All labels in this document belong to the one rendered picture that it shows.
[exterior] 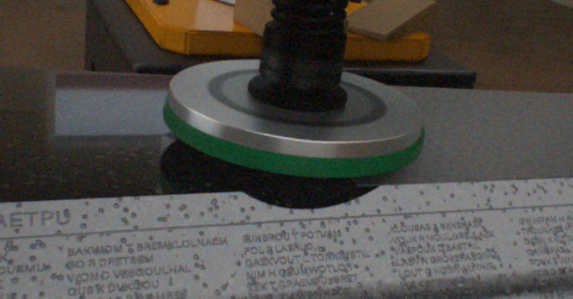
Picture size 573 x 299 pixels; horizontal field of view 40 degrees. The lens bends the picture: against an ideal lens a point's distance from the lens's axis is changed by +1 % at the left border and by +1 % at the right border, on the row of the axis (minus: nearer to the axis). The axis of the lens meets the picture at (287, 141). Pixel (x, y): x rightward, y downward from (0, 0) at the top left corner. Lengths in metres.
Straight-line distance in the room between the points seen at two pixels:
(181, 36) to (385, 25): 0.36
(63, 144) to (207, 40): 0.63
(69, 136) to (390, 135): 0.26
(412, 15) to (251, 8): 0.31
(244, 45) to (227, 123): 0.70
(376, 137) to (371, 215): 0.07
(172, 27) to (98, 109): 0.55
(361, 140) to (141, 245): 0.17
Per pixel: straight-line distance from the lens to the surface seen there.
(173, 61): 1.20
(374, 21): 1.38
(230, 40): 1.25
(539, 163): 0.75
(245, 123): 0.58
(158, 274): 0.55
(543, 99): 0.97
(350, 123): 0.61
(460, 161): 0.71
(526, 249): 0.68
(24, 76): 0.81
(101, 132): 0.67
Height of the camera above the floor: 1.06
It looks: 21 degrees down
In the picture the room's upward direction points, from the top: 8 degrees clockwise
